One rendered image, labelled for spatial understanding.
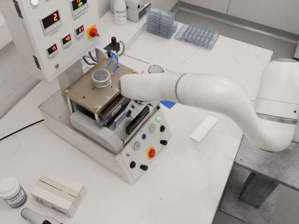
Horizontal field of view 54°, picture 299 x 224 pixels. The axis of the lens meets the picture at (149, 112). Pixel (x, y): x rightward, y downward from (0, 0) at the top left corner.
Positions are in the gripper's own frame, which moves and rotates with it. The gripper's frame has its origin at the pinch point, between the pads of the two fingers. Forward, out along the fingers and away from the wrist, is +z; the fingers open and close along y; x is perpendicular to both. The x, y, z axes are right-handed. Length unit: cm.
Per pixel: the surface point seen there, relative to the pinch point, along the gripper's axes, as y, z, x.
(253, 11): 243, 81, -12
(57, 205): -43.7, 17.5, -1.8
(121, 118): -3.9, 2.3, 2.1
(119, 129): -7.6, 4.3, -0.3
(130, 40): 62, 37, 37
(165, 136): 12.1, 17.5, -18.4
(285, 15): 247, 65, -40
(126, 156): -12.9, 9.2, -10.0
